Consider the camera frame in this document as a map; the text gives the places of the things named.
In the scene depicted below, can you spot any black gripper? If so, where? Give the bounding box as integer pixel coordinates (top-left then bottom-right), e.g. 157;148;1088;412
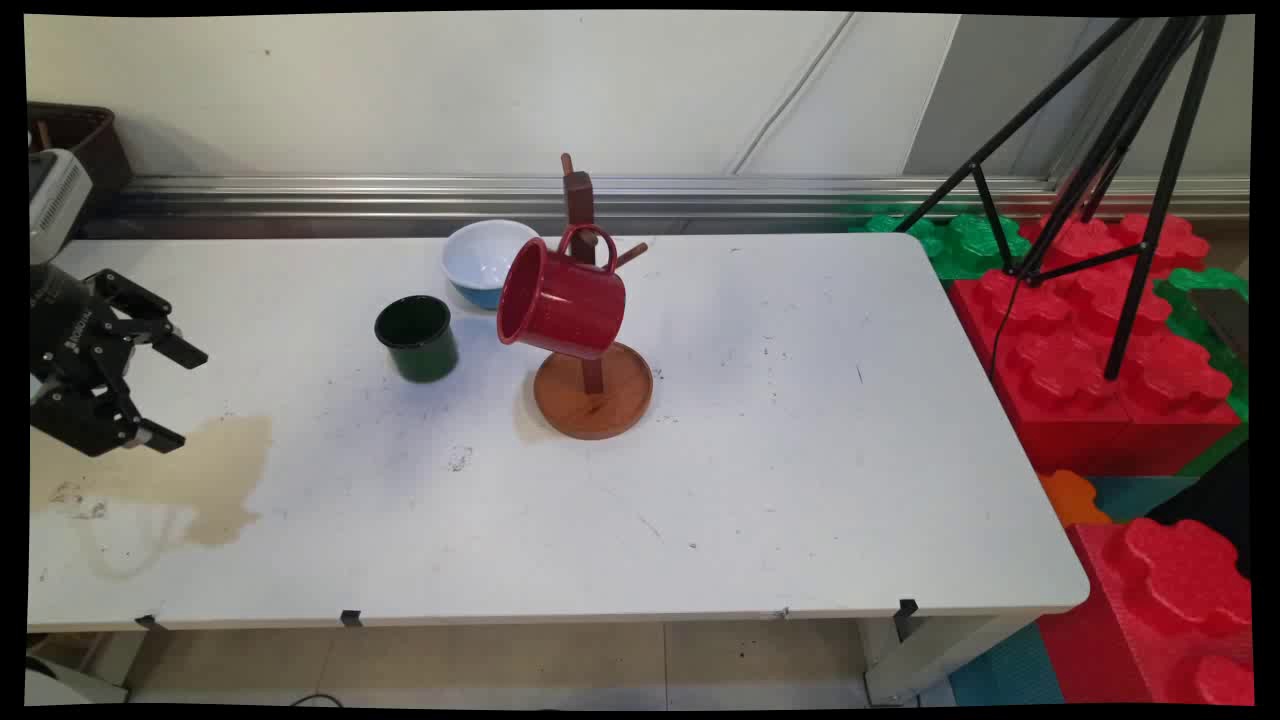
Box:
29;263;210;459

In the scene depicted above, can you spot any red enamel mug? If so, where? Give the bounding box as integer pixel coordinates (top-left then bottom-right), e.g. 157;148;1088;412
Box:
497;223;628;362

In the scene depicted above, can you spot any dark brown basket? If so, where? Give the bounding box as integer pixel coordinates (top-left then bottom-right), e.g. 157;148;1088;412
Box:
28;101;134;193

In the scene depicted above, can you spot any dark green mug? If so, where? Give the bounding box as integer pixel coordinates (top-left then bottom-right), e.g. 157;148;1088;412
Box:
374;294;461;385

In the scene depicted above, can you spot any white bowl with blue outside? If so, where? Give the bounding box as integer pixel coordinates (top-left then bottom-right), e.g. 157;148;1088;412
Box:
441;219;542;312

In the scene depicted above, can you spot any wooden mug tree stand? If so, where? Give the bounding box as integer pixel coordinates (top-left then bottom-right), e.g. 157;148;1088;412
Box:
532;153;655;442

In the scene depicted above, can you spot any green foam block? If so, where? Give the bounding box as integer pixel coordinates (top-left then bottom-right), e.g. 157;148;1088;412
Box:
849;209;1033;282
1154;266;1252;477

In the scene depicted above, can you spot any white table leg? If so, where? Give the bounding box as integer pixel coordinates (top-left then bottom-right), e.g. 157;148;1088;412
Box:
862;613;1033;707

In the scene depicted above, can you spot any orange foam block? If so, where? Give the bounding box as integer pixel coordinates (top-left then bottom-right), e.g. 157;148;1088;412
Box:
1037;469;1114;529

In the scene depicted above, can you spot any teal foam block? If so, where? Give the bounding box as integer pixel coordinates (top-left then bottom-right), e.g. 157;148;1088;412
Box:
1087;474;1202;524

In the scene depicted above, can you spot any black tripod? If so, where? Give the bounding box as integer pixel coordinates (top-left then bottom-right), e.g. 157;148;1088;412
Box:
892;14;1230;382

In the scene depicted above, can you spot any red foam block with studs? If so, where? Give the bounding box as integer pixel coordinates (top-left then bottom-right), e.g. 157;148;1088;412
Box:
1037;516;1255;707

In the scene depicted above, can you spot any metal wall rail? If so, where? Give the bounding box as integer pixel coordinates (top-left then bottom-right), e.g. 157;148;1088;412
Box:
118;175;1251;222

